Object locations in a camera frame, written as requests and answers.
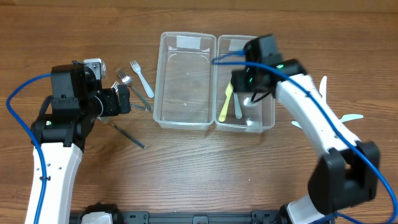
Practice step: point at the white plastic fork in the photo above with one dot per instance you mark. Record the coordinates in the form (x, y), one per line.
(115, 86)

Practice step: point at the steel fork near container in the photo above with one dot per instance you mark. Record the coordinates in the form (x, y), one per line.
(127, 80)

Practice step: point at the steel fork under white fork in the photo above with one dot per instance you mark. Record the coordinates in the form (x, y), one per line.
(139, 107)

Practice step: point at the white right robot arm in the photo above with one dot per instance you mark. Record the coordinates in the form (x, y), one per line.
(346, 173)

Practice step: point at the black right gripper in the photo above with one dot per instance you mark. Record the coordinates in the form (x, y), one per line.
(237, 83)

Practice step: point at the light blue plastic knife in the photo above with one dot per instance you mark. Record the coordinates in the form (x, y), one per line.
(296, 124)

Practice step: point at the teal plastic knife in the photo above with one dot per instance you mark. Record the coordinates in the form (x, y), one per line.
(350, 117)

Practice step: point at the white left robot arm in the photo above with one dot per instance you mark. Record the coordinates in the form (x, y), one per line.
(65, 119)

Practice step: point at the clear left plastic container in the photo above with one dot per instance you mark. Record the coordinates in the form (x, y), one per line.
(184, 88)

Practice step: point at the pale grey-blue plastic knife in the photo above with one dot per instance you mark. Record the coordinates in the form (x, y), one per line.
(237, 108)

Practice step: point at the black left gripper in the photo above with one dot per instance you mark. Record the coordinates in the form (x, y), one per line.
(123, 99)

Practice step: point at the clear right plastic container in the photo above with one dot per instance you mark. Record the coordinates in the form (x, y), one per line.
(257, 117)

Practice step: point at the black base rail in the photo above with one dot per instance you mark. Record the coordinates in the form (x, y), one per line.
(116, 215)

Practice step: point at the pale blue plastic fork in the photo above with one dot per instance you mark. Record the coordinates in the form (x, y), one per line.
(137, 69)

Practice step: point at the yellow plastic knife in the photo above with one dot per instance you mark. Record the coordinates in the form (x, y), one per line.
(224, 110)

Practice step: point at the steel fork lower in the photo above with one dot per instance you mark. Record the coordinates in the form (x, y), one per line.
(106, 120)

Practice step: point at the clear plastic container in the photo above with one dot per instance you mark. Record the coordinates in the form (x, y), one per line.
(184, 88)
(257, 117)

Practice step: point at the white plastic knife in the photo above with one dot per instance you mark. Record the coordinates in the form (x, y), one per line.
(323, 88)

